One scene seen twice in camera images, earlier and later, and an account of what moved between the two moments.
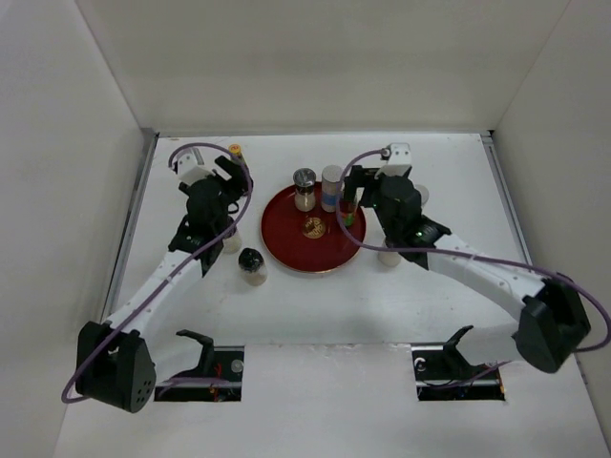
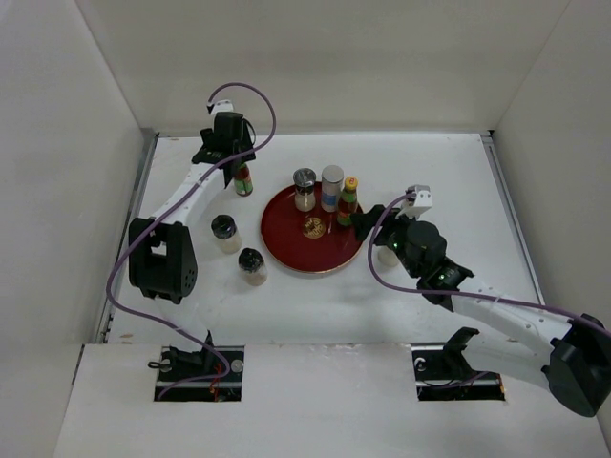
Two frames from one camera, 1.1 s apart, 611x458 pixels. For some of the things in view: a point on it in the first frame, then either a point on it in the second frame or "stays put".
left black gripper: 239,175 -> 246,155
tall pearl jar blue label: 331,178 stays put
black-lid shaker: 251,264 stays put
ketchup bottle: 347,210 stays put
